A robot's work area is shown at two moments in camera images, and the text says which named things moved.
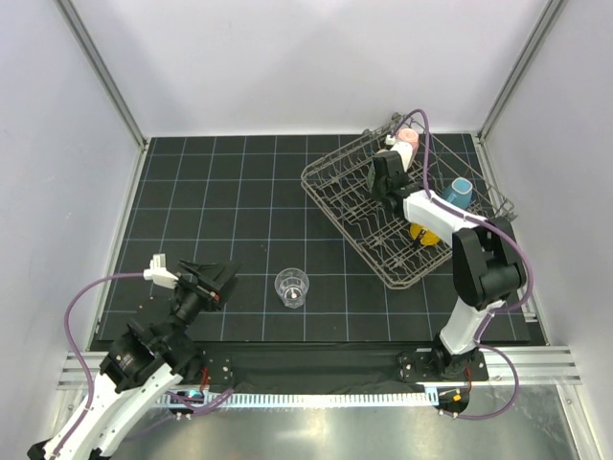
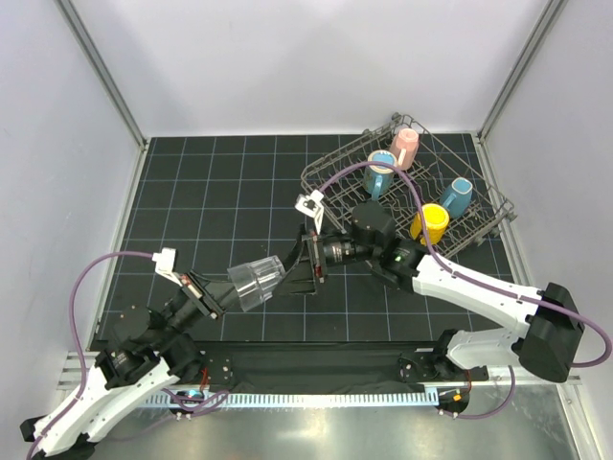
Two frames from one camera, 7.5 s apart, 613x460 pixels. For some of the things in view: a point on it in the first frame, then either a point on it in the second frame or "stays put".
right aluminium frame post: [537, 35] stays put
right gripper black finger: [371, 178] → [300, 279]
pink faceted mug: [410, 135] stays put
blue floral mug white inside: [459, 192] stays put
